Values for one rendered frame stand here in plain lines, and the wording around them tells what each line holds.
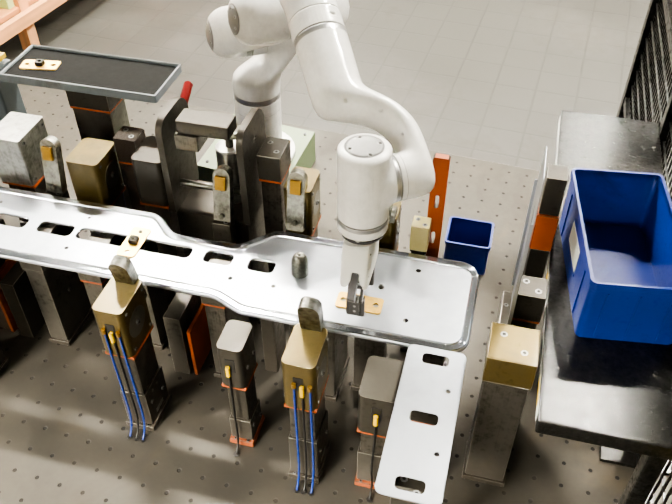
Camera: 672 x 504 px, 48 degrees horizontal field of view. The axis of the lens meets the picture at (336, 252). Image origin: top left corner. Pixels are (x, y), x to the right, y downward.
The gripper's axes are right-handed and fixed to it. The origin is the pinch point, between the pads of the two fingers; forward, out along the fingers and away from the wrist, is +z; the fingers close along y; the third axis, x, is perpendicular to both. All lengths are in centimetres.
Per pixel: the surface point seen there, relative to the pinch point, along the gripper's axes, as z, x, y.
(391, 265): 2.8, 3.5, -11.2
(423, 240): -0.8, 8.6, -15.8
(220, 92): 102, -119, -216
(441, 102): 102, -11, -234
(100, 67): -13, -68, -41
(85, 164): -5, -61, -17
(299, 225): 3.0, -16.8, -18.4
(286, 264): 2.7, -15.9, -6.6
